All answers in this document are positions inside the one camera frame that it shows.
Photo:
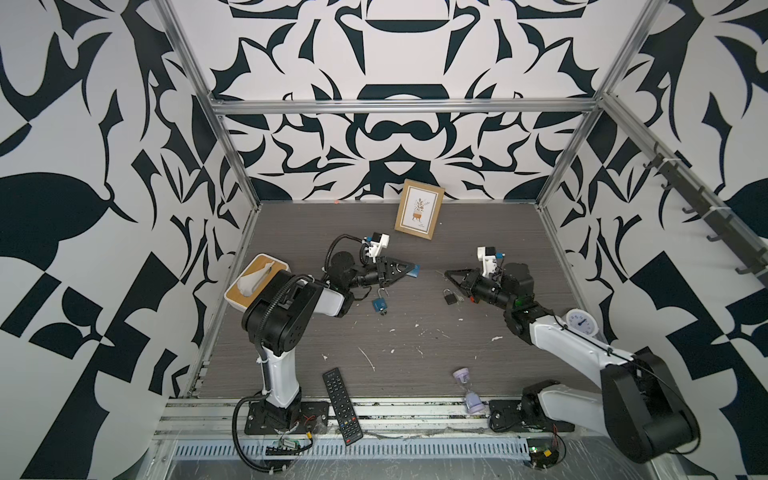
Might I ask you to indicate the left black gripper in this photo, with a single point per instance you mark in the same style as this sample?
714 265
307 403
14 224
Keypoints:
385 264

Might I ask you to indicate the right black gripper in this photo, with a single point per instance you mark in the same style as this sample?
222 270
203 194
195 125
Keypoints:
472 277

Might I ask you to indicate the blue padlock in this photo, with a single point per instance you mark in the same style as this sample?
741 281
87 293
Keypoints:
413 271
380 302

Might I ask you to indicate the small black padlock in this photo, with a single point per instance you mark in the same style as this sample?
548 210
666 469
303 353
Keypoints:
452 297

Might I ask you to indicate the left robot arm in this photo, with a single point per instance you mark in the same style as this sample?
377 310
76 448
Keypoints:
277 306

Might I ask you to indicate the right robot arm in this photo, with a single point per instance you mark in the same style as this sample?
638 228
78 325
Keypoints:
638 405

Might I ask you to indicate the purple hourglass timer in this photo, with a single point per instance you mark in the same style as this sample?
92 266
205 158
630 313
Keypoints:
472 401

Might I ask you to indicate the white round clock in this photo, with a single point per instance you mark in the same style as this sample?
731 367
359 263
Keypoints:
582 322

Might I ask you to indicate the tissue box wooden lid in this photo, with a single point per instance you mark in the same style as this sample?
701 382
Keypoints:
254 278

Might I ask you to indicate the black remote control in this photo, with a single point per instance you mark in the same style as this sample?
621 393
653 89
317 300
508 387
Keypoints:
344 411

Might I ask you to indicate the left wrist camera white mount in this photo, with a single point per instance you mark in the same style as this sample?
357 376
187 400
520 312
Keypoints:
373 246

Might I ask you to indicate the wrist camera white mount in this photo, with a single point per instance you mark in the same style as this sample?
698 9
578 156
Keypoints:
373 246
491 261

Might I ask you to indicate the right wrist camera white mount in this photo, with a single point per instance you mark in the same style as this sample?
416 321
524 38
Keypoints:
491 261

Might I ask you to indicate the wooden picture frame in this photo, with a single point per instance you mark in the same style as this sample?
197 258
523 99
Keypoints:
419 208

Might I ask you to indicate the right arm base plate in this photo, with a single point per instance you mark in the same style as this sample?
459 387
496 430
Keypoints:
510 416

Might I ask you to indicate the white cable duct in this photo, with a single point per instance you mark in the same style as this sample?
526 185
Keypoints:
512 448

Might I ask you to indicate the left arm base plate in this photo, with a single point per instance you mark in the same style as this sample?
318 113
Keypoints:
300 418

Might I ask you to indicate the wall hook rack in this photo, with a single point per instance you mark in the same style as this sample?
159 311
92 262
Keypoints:
702 203

